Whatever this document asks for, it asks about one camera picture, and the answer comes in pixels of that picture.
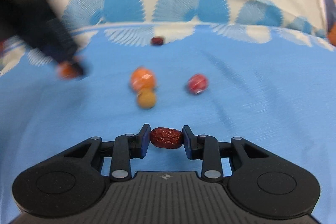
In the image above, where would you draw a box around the blue patterned cloth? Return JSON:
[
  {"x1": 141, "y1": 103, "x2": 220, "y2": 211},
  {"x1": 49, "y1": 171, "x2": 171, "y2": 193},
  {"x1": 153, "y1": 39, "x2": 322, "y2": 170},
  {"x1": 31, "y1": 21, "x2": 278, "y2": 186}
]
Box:
[{"x1": 1, "y1": 0, "x2": 335, "y2": 223}]

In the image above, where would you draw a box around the plastic orange mandarin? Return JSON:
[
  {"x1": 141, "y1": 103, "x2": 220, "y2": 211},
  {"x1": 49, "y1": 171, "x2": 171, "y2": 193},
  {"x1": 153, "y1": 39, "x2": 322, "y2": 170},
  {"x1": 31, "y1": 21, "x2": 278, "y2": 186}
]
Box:
[{"x1": 130, "y1": 67, "x2": 157, "y2": 92}]

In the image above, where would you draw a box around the small red tomato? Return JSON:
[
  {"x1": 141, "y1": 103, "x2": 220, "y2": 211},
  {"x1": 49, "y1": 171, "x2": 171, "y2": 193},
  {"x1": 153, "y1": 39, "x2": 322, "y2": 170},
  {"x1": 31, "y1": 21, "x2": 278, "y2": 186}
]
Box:
[{"x1": 187, "y1": 73, "x2": 209, "y2": 95}]

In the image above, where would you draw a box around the unwrapped orange mandarin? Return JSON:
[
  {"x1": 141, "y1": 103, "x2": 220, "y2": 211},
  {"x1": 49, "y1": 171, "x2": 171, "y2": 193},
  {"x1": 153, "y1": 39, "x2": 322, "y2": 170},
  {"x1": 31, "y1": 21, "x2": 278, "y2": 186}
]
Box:
[{"x1": 57, "y1": 61, "x2": 80, "y2": 79}]

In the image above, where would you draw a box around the yellow brown longan fruit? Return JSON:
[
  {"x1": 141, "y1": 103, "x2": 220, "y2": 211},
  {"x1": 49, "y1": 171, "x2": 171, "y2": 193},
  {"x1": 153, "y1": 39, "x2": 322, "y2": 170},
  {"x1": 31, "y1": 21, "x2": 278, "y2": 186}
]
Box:
[{"x1": 137, "y1": 88, "x2": 157, "y2": 109}]

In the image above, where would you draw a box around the dried red date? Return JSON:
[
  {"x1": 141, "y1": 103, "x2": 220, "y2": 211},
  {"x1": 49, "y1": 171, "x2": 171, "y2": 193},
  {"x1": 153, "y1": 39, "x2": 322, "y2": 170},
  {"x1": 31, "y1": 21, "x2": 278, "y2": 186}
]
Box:
[
  {"x1": 150, "y1": 127, "x2": 183, "y2": 149},
  {"x1": 150, "y1": 36, "x2": 165, "y2": 46}
]

